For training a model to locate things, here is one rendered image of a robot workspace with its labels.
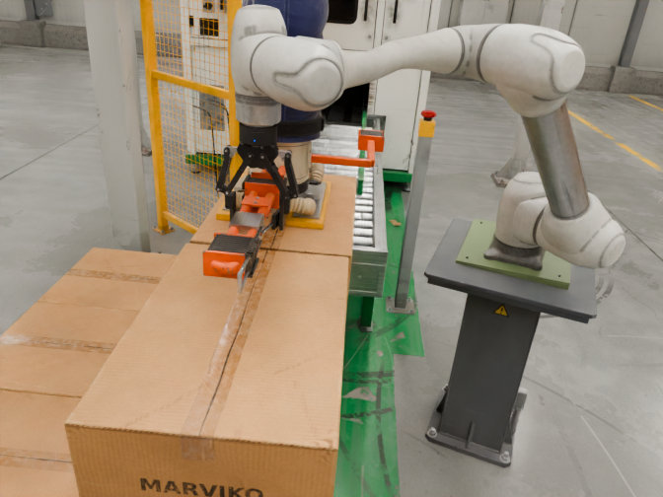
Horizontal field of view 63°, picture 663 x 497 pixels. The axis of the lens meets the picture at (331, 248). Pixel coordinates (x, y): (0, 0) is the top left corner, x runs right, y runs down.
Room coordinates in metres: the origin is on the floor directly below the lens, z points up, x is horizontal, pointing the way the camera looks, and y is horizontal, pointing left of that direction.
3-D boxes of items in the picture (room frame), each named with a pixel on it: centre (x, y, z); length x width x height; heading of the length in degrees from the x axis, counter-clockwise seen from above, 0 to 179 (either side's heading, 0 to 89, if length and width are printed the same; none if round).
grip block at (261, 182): (1.22, 0.17, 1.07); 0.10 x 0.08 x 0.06; 88
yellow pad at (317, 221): (1.47, 0.07, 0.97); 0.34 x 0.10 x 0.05; 178
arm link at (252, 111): (1.06, 0.16, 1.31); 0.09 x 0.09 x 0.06
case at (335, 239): (1.47, 0.14, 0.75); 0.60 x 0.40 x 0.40; 178
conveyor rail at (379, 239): (3.05, -0.23, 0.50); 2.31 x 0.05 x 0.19; 178
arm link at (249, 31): (1.05, 0.16, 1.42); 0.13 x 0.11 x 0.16; 33
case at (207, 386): (0.86, 0.16, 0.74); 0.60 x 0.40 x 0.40; 179
